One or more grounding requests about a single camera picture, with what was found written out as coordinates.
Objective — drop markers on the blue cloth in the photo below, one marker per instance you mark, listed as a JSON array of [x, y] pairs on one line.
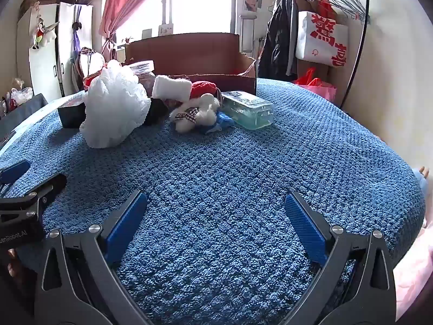
[[221, 121]]

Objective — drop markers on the blue pompom toy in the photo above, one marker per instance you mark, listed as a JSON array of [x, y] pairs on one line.
[[421, 179]]

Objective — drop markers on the row of cosmetic bottles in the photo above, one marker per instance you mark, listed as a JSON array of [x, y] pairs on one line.
[[5, 103]]

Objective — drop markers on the red hanging ornament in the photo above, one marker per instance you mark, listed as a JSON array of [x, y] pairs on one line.
[[325, 5]]

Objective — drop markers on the cardboard box with red inside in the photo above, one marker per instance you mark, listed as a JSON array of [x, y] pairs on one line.
[[189, 50]]

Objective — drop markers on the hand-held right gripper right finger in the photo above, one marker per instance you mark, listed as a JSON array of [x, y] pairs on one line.
[[304, 223]]

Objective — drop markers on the windowsill card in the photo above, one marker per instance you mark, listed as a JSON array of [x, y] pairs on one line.
[[165, 29]]

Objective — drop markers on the leopard print bag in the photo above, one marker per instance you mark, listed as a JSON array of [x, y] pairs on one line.
[[33, 0]]

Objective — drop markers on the dark jacket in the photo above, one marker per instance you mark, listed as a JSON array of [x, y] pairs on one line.
[[275, 47]]

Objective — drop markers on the brown coat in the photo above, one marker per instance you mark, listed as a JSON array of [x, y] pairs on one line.
[[306, 5]]

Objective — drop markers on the white mesh bath pouf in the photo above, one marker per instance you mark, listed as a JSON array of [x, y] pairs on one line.
[[115, 105]]

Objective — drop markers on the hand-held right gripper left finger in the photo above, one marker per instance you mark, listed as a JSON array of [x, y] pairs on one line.
[[127, 220]]

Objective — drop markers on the white cloth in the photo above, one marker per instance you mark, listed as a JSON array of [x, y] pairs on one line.
[[171, 88]]

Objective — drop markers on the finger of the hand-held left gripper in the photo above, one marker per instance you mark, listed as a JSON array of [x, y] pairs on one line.
[[13, 171], [50, 184]]

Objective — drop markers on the blue knitted blanket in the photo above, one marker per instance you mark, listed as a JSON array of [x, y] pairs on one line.
[[216, 162]]

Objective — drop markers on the white dress form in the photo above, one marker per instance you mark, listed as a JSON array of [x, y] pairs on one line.
[[94, 59]]

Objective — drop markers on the hanging plush toy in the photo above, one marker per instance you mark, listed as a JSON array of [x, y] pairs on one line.
[[42, 35]]

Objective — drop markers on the white wardrobe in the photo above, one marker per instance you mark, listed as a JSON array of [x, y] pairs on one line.
[[44, 64]]

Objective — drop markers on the purple ribbon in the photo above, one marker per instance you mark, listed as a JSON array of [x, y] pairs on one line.
[[77, 34]]

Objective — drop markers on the clear green bottle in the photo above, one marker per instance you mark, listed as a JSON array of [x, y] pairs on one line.
[[248, 110]]

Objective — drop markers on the metal crutch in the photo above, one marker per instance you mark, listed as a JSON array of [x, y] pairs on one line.
[[247, 14]]

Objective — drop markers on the wall poster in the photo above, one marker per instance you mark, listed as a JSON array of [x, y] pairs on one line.
[[253, 1]]

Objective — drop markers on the white plush bear plaid bow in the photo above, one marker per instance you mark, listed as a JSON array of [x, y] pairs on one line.
[[203, 108]]

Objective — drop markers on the red knitted hat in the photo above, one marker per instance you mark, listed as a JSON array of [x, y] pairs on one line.
[[201, 88]]

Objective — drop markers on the black clothes rack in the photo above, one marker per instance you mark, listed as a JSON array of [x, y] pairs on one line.
[[368, 3]]

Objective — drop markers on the dark side table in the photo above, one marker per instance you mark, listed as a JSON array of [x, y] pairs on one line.
[[23, 111]]

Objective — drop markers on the person's left hand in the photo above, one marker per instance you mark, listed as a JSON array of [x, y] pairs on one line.
[[13, 260]]

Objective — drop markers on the glass jar with gold beads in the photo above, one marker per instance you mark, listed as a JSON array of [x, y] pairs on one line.
[[143, 74]]

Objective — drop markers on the pink plastic bag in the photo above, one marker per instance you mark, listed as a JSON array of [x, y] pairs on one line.
[[324, 91]]

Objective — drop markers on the red plastic bag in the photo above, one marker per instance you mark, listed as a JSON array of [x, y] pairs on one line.
[[307, 78]]

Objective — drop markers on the clear plastic bag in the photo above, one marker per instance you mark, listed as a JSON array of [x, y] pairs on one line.
[[21, 94]]

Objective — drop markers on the white tote bag red print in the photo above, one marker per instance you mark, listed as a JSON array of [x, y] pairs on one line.
[[311, 47]]

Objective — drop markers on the pink curtain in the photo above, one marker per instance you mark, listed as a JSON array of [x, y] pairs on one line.
[[121, 3]]

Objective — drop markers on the black colourful printed box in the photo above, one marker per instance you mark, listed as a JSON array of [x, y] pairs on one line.
[[71, 115]]

